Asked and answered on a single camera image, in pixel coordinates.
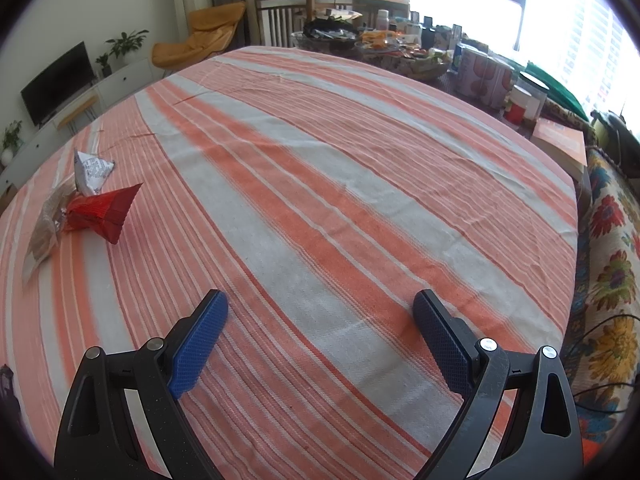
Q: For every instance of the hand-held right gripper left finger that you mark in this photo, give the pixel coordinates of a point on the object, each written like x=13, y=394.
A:
x=197, y=345

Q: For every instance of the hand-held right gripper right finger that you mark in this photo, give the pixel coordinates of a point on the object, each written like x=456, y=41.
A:
x=442, y=345

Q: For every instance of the red snack packet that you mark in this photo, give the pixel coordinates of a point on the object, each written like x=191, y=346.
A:
x=100, y=210

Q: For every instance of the clear bag of biscuits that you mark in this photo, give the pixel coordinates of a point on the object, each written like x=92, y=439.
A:
x=42, y=235

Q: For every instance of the grey triangular snack packet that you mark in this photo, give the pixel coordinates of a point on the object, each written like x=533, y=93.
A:
x=92, y=170

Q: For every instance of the orange striped tablecloth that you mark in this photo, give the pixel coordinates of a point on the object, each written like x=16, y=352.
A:
x=325, y=210

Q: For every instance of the orange cushion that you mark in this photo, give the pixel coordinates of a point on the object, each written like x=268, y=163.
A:
x=591, y=451

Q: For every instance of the floral cloth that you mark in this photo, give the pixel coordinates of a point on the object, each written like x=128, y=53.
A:
x=610, y=270

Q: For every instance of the orange book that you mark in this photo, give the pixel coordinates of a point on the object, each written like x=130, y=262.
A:
x=560, y=145

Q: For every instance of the white jar with red label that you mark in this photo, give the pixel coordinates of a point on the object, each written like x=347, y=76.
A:
x=517, y=105

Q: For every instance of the wooden stool with metal legs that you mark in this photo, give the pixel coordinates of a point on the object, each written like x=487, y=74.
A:
x=75, y=107

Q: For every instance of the pack of pink cans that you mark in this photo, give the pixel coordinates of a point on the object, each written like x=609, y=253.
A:
x=482, y=77

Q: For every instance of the white television cabinet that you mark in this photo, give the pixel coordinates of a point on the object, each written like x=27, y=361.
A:
x=125, y=77

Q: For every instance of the plant in white pot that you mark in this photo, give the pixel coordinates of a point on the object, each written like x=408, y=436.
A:
x=11, y=140

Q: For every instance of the green cloth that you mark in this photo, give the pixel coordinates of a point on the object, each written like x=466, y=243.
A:
x=555, y=85

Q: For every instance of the wicker basket of packets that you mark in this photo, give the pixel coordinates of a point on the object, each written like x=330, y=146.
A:
x=405, y=60

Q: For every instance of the black television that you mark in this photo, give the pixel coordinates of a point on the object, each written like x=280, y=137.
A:
x=57, y=82

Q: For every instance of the small green potted plant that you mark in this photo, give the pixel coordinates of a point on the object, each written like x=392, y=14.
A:
x=104, y=62

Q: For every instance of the orange lounge chair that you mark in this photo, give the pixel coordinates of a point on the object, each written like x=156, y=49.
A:
x=200, y=35

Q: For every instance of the large green potted plant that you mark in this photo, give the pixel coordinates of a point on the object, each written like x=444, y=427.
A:
x=126, y=42

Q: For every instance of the white bottle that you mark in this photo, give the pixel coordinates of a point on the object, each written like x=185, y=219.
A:
x=383, y=20

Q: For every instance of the bowl of dark items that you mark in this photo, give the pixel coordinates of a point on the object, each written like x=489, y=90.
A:
x=325, y=35

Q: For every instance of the wooden bench with railing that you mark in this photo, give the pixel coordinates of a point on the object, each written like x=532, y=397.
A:
x=280, y=5

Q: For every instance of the window with dark frame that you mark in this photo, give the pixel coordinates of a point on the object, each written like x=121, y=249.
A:
x=560, y=5

